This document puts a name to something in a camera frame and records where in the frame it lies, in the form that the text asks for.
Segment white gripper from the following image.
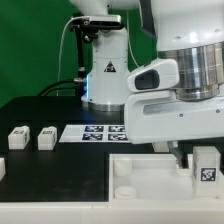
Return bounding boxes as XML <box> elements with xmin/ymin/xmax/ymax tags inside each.
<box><xmin>124</xmin><ymin>91</ymin><xmax>224</xmax><ymax>168</ymax></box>

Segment white square tabletop part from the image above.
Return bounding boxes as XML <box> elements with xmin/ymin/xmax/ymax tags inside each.
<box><xmin>109</xmin><ymin>154</ymin><xmax>224</xmax><ymax>201</ymax></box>

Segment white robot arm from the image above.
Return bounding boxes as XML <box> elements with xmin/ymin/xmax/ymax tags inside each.
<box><xmin>70</xmin><ymin>0</ymin><xmax>224</xmax><ymax>163</ymax></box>

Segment white obstacle fence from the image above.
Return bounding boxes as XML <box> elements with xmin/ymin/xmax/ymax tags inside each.
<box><xmin>0</xmin><ymin>200</ymin><xmax>224</xmax><ymax>224</ymax></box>

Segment white sheet with tags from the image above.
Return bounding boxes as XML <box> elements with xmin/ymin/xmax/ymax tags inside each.
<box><xmin>59</xmin><ymin>124</ymin><xmax>128</xmax><ymax>143</ymax></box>

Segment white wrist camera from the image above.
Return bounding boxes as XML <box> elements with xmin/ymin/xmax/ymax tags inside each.
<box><xmin>127</xmin><ymin>59</ymin><xmax>179</xmax><ymax>93</ymax></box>

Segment black base cables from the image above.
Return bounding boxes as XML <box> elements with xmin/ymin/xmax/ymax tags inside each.
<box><xmin>37</xmin><ymin>78</ymin><xmax>88</xmax><ymax>98</ymax></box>

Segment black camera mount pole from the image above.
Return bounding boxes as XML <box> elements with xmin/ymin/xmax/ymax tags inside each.
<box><xmin>75</xmin><ymin>26</ymin><xmax>86</xmax><ymax>79</ymax></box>

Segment black camera on mount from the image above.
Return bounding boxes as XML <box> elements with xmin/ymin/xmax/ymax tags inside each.
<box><xmin>69</xmin><ymin>15</ymin><xmax>122</xmax><ymax>30</ymax></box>

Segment white camera cable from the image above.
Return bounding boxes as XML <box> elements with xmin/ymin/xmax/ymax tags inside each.
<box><xmin>55</xmin><ymin>17</ymin><xmax>78</xmax><ymax>98</ymax></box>

